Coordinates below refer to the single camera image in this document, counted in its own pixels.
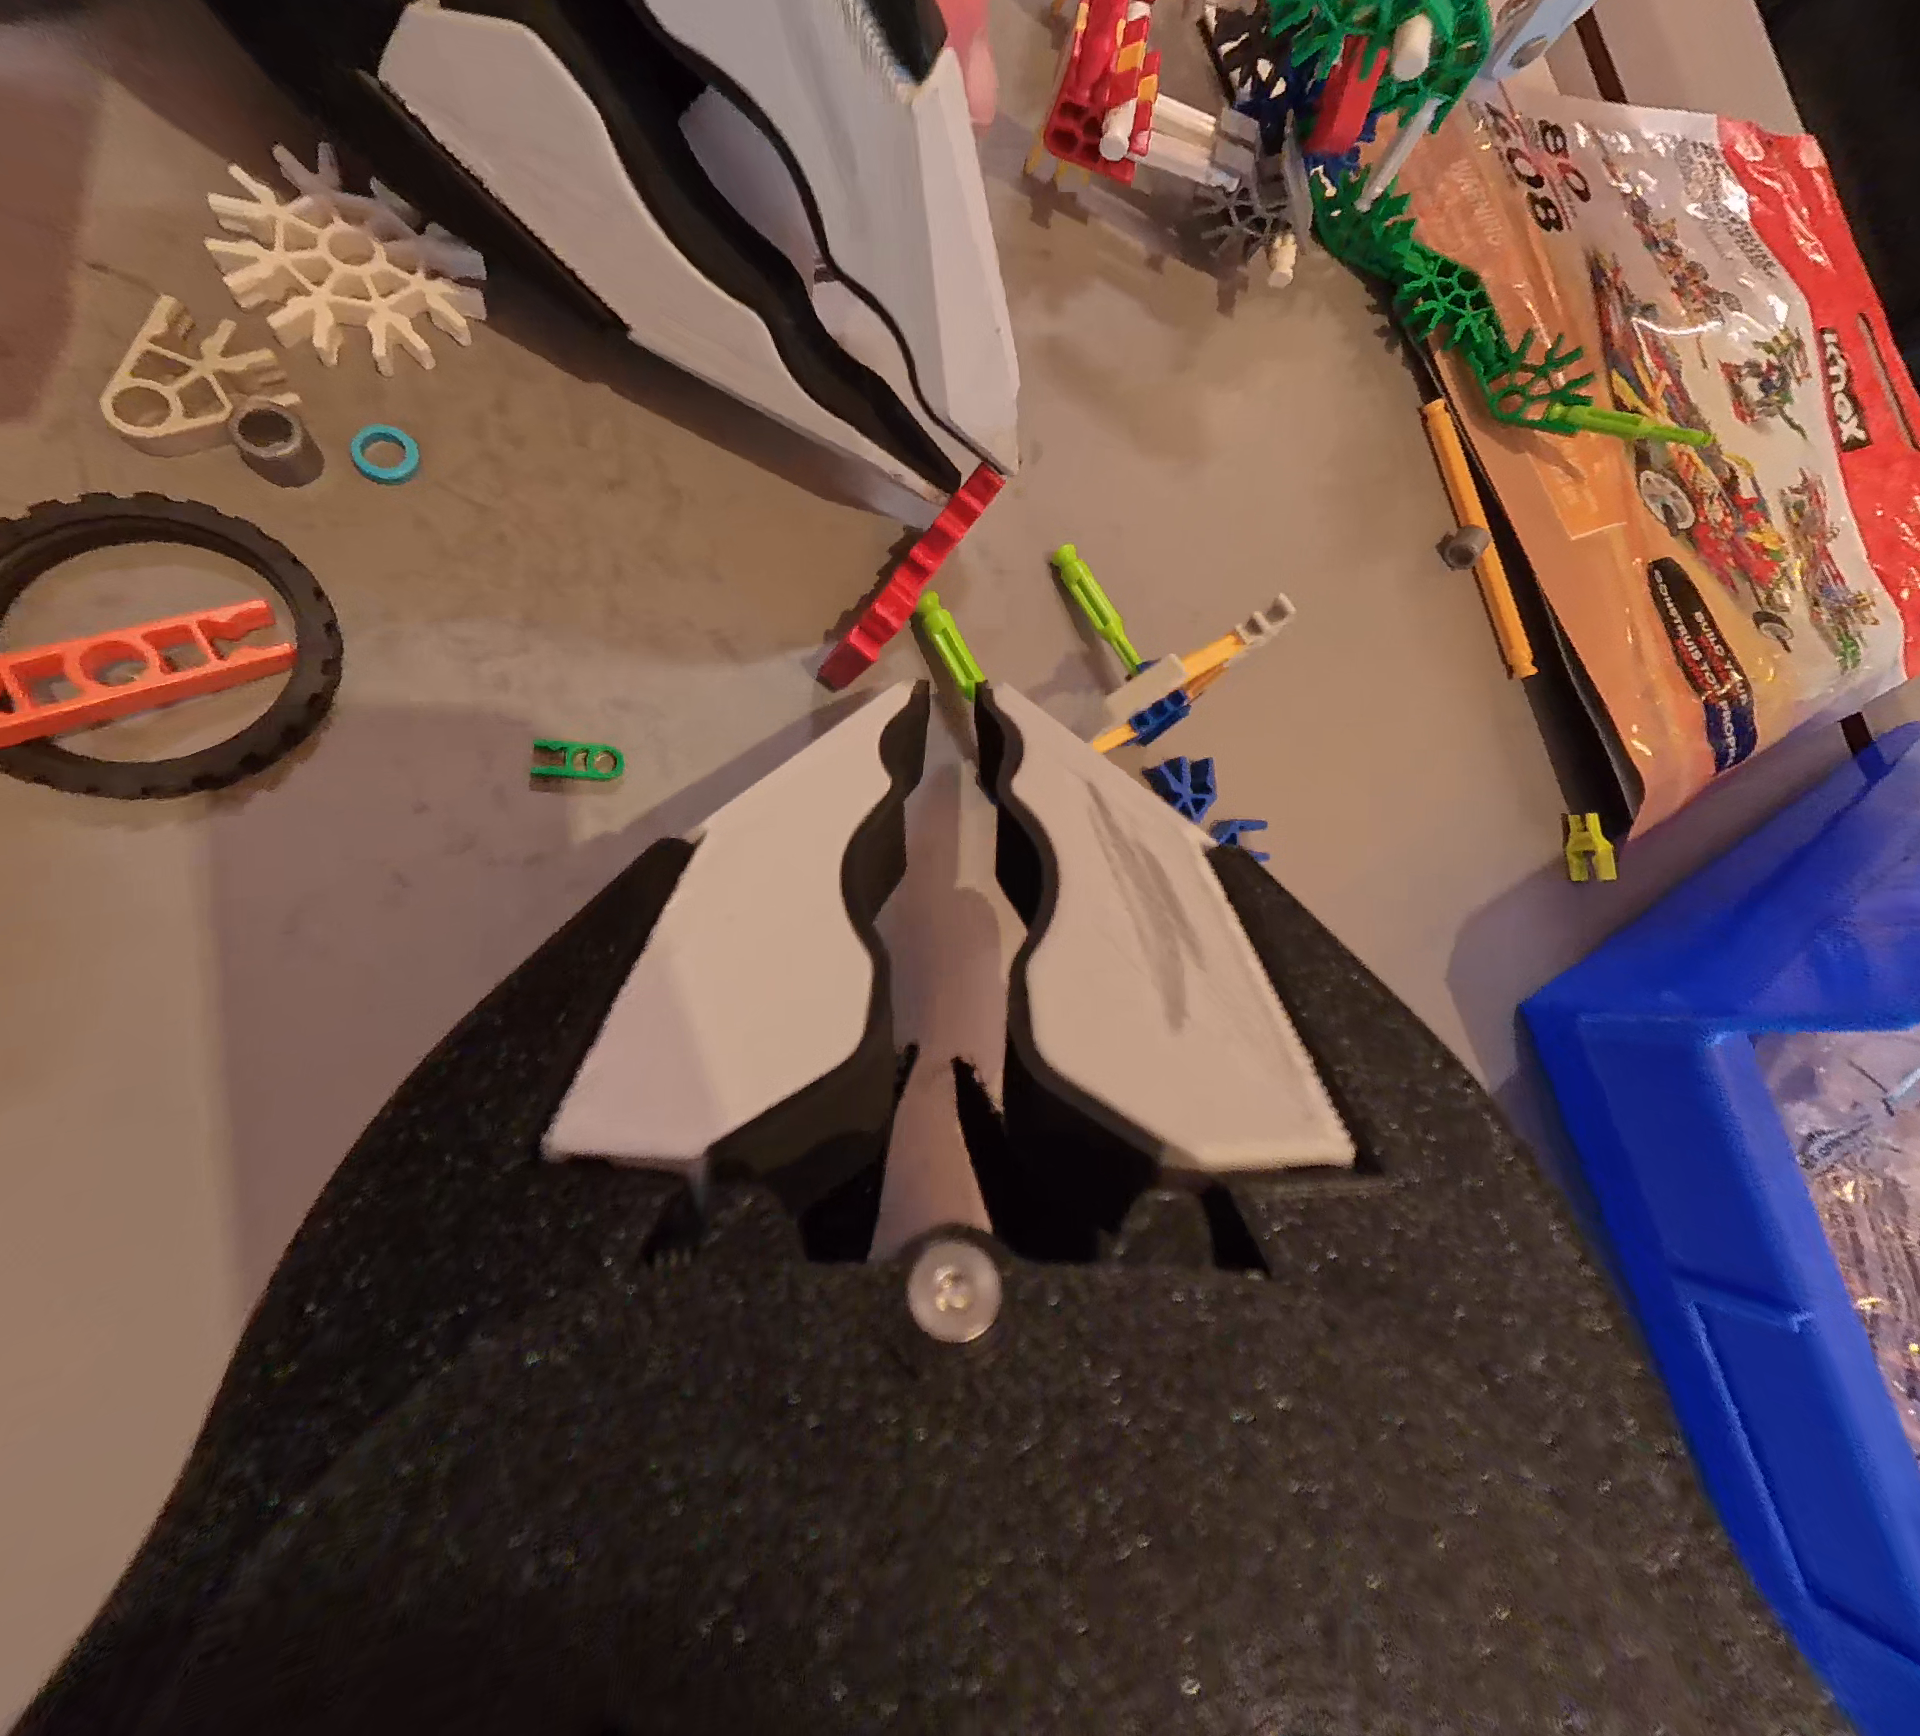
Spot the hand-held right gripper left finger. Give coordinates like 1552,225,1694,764
542,680,935,1169

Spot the lime green toy rod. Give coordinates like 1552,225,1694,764
1048,545,1149,675
911,591,987,702

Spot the white snowflake toy connector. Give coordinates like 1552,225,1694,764
205,146,489,375

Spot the clear plastic bag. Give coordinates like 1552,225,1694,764
1754,1022,1920,1470

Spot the orange toy connector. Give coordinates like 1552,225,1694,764
0,598,300,752

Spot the yellow toy rod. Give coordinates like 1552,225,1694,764
1094,634,1254,756

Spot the printed toy package bag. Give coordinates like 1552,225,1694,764
1418,92,1920,838

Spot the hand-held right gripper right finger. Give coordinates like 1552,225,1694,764
972,683,1356,1180

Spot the blue plastic bin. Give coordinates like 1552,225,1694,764
1519,721,1920,1736

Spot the red toy connector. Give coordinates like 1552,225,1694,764
816,463,1006,693

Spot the cream fan toy connector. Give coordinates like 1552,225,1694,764
100,294,300,461

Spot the green connector chain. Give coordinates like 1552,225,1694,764
1309,162,1599,431

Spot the black toy tyre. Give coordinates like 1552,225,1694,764
0,496,346,806

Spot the orange toy rod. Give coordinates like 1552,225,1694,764
1421,400,1544,683

